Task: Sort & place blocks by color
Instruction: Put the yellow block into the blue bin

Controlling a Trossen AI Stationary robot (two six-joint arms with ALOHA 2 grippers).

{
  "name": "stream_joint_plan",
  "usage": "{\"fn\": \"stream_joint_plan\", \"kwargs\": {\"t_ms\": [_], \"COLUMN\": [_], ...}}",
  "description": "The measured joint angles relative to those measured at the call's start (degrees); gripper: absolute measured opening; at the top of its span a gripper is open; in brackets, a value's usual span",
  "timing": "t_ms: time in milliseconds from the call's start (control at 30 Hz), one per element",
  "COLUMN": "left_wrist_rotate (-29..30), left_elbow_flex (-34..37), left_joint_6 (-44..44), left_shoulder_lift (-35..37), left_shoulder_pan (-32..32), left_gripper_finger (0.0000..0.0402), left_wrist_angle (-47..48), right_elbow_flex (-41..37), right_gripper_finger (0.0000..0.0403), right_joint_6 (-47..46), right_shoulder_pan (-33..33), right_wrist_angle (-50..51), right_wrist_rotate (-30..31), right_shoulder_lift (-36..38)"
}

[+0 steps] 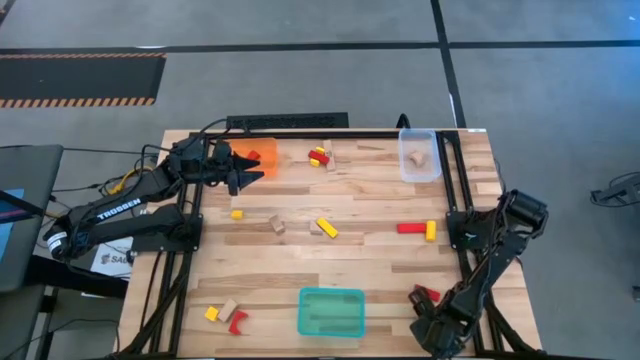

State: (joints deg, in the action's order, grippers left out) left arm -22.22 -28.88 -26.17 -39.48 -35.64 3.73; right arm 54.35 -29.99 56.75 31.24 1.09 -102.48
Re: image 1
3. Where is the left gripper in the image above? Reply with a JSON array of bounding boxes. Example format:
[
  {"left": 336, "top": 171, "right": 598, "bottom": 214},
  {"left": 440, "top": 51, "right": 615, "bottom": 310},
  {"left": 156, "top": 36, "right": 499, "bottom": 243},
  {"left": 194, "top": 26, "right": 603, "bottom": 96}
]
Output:
[{"left": 197, "top": 144, "right": 266, "bottom": 197}]

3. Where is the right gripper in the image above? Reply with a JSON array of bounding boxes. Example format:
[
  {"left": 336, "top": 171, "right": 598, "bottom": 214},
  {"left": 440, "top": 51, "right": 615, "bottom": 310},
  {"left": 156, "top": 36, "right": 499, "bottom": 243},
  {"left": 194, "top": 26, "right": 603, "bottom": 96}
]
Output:
[{"left": 407, "top": 288, "right": 474, "bottom": 359}]

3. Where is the long yellow wooden block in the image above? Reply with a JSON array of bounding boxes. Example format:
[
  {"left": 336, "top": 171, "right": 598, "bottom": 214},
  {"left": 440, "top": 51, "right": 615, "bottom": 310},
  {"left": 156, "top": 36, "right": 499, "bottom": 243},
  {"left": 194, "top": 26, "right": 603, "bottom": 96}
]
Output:
[{"left": 315, "top": 217, "right": 340, "bottom": 240}]

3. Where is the red arch wooden block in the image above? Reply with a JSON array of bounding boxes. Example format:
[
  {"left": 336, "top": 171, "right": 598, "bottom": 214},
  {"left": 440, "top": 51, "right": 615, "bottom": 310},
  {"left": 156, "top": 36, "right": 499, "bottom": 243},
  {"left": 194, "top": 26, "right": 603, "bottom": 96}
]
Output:
[{"left": 228, "top": 309, "right": 250, "bottom": 336}]

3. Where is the orange plastic bin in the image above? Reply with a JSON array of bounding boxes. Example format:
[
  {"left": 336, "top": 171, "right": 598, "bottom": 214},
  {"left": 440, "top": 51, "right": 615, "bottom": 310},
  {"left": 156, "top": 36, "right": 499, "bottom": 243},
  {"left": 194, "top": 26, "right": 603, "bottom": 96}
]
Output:
[{"left": 227, "top": 137, "right": 279, "bottom": 180}]

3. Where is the black power strip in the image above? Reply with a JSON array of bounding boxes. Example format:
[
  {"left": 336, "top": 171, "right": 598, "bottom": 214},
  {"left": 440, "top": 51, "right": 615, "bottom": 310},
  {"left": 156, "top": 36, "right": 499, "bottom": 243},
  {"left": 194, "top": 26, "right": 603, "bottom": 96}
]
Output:
[{"left": 225, "top": 111, "right": 350, "bottom": 131}]

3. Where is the long natural wood block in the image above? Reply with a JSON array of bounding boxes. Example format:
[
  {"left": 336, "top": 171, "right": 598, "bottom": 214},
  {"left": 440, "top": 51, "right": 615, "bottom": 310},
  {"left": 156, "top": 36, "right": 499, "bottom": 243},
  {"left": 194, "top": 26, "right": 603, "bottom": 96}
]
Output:
[{"left": 322, "top": 139, "right": 338, "bottom": 173}]

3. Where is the teal plastic bin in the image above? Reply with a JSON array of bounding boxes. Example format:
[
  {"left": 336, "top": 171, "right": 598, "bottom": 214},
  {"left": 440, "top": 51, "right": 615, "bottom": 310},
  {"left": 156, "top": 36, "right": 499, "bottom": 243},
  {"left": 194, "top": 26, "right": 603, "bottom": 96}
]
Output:
[{"left": 297, "top": 286, "right": 367, "bottom": 339}]

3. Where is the clear plastic bin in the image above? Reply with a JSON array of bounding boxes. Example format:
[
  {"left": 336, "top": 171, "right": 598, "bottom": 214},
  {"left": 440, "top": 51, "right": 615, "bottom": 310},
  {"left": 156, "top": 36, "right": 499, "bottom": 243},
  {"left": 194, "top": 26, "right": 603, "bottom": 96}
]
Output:
[{"left": 397, "top": 128, "right": 443, "bottom": 184}]

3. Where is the white printed paper sheet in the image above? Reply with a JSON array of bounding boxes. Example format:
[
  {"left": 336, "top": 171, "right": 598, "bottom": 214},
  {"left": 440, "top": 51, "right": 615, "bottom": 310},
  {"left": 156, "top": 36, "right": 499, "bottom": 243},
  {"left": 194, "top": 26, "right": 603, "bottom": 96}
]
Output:
[{"left": 90, "top": 236, "right": 135, "bottom": 279}]

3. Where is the black hazard-striped floor mat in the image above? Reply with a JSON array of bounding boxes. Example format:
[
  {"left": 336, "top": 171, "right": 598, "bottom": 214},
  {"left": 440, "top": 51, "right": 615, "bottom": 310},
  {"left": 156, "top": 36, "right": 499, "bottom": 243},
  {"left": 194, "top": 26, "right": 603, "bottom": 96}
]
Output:
[{"left": 0, "top": 52, "right": 168, "bottom": 109}]

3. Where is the black furniture beam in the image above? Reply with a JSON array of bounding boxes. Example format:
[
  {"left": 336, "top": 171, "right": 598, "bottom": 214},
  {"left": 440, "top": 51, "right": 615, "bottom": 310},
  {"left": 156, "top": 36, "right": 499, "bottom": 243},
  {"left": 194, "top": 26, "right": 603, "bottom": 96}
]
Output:
[{"left": 24, "top": 254, "right": 130, "bottom": 300}]

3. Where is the grey desk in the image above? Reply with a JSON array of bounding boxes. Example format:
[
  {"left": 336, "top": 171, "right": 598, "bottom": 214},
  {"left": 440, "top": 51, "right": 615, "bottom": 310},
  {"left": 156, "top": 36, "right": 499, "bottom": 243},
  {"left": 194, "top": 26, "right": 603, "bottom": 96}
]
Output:
[{"left": 0, "top": 144, "right": 65, "bottom": 294}]

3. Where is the black bar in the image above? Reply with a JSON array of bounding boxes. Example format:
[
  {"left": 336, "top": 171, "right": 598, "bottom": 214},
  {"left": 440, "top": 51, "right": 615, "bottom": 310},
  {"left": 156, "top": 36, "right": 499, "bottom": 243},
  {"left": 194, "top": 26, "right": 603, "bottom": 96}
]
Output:
[{"left": 0, "top": 189, "right": 45, "bottom": 220}]

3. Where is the blue screen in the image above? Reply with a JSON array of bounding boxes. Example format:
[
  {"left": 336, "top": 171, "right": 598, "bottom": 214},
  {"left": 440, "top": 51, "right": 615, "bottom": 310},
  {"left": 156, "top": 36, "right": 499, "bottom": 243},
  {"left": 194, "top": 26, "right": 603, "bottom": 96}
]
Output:
[{"left": 0, "top": 188, "right": 26, "bottom": 264}]

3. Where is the black aluminium table frame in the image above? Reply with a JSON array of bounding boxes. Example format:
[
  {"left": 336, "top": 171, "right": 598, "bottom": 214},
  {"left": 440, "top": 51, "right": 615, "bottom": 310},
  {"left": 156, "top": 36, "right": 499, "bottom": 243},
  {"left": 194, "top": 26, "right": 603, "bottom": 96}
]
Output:
[{"left": 117, "top": 128, "right": 544, "bottom": 360}]

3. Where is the yellow cable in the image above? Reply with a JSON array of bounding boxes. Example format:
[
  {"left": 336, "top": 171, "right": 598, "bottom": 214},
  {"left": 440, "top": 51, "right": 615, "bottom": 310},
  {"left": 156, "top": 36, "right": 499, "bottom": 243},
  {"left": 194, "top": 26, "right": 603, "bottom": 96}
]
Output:
[{"left": 105, "top": 167, "right": 151, "bottom": 197}]

